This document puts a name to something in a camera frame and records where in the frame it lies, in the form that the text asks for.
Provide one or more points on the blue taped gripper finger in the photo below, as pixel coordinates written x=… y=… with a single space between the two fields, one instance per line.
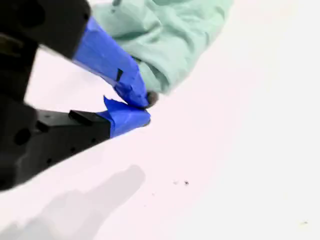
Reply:
x=100 y=127
x=105 y=55

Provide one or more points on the pale green T-shirt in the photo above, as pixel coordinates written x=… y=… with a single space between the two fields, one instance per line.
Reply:
x=162 y=37

